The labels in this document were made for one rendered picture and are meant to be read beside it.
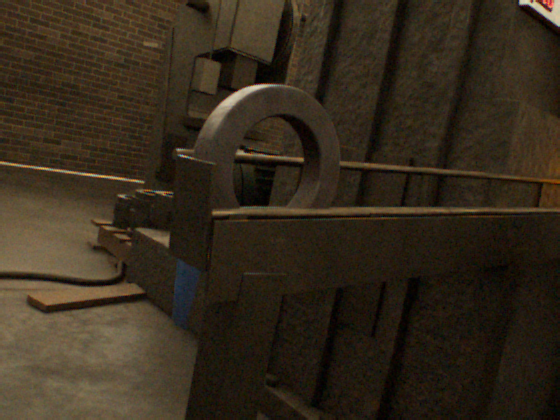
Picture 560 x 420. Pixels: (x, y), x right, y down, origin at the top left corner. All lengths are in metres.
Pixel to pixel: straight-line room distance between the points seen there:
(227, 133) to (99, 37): 6.44
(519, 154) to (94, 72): 6.13
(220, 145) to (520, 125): 0.73
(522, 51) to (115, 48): 6.13
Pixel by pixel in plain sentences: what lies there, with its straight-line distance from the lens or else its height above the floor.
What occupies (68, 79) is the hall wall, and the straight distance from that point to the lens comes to 6.83.
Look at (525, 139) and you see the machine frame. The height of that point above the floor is 0.80.
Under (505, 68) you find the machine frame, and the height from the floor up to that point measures 0.93.
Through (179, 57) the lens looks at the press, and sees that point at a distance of 5.82.
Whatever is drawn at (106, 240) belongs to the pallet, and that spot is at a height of 0.06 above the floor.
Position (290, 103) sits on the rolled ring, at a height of 0.73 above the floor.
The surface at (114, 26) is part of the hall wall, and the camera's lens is 7.04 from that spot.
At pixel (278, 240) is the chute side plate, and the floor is 0.59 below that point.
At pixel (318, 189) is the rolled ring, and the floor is 0.64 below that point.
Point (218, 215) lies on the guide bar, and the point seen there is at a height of 0.60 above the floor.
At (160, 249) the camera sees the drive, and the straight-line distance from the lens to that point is 2.20.
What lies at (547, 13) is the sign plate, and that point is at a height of 1.07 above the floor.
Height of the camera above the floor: 0.67
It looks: 6 degrees down
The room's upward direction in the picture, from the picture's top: 11 degrees clockwise
